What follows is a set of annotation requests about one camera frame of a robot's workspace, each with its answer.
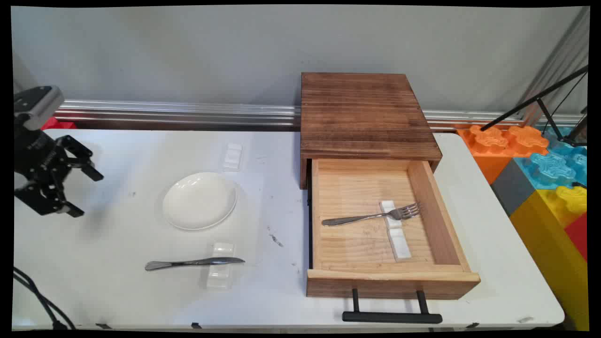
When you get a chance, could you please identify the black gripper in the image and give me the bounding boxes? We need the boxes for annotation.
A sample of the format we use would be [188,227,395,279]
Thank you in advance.
[13,115,105,218]

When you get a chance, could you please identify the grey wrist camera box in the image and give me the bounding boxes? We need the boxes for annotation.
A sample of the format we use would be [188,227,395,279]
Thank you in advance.
[13,86,65,131]

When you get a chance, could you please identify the grey foam block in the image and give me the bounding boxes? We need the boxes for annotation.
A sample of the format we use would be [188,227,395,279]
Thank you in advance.
[490,159,537,217]

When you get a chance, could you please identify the white round plate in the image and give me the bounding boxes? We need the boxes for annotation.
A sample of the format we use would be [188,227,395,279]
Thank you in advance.
[162,172,238,231]

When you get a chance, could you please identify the red foam block beside yellow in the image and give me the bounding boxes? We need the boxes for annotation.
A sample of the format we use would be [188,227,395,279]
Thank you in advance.
[563,212,588,261]

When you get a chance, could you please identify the blue foam block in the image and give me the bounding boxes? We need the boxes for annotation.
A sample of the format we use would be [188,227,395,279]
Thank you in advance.
[514,126,588,190]

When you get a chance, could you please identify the aluminium rail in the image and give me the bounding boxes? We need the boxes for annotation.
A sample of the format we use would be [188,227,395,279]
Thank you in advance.
[53,99,584,131]

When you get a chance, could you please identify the black tripod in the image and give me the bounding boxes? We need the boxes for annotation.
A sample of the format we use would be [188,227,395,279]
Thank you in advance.
[479,65,589,147]

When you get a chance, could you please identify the black cable grey connector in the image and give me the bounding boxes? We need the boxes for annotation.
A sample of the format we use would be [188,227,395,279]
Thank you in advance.
[13,274,64,330]

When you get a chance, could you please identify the dark wooden cabinet box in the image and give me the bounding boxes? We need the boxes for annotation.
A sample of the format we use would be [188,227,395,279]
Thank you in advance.
[300,72,443,190]

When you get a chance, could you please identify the orange foam block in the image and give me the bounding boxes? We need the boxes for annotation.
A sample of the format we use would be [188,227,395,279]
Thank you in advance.
[457,124,550,184]

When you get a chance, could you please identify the silver table knife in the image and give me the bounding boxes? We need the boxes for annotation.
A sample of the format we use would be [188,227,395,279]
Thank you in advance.
[145,256,246,272]

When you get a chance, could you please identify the white ceramic cutlery rest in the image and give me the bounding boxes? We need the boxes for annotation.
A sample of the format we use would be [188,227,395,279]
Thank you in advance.
[222,143,244,172]
[379,200,413,261]
[206,241,235,290]

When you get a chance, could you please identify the light wooden drawer black handle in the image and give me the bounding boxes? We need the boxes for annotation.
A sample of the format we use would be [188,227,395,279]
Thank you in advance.
[306,158,481,325]

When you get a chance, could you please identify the silver fork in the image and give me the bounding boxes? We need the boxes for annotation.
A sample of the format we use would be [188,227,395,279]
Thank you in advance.
[321,201,422,227]

